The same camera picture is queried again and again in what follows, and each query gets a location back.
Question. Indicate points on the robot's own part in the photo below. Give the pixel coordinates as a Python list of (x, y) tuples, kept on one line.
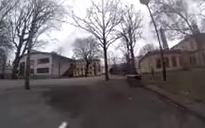
[(62, 125)]

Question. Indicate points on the street lamp pole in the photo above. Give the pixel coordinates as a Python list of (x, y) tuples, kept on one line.
[(157, 43)]

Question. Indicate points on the grass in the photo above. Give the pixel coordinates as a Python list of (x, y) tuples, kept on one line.
[(190, 83)]

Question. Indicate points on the yellow building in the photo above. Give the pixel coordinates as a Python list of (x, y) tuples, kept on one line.
[(176, 60)]

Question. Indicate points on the grey asphalt road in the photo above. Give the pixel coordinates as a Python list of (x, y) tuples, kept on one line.
[(90, 106)]

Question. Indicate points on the brown building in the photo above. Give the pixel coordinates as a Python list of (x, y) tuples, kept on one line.
[(90, 68)]

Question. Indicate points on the tall chimney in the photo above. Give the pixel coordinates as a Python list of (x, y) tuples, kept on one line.
[(163, 38)]

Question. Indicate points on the white building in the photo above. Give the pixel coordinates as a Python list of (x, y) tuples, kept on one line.
[(51, 65)]

